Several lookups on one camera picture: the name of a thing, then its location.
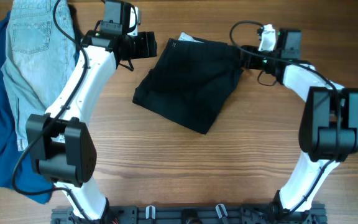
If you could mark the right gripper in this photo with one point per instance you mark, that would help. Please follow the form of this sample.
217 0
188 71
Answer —
247 56

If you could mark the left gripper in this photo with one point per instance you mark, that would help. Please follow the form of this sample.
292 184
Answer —
147 44

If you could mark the black shorts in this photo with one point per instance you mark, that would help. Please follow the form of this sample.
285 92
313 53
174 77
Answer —
191 81

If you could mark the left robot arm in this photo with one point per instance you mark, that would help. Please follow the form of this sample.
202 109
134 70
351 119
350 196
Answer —
61 149

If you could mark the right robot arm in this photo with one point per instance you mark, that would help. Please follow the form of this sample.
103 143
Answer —
328 131

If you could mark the black garment under pile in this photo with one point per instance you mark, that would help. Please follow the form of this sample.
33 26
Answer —
76 28

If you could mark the light denim shorts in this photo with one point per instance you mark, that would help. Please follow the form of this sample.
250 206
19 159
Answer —
40 58

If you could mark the blue t-shirt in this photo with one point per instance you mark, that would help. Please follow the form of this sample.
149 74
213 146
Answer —
2 140

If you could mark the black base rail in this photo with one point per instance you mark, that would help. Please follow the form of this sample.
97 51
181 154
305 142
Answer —
245 214

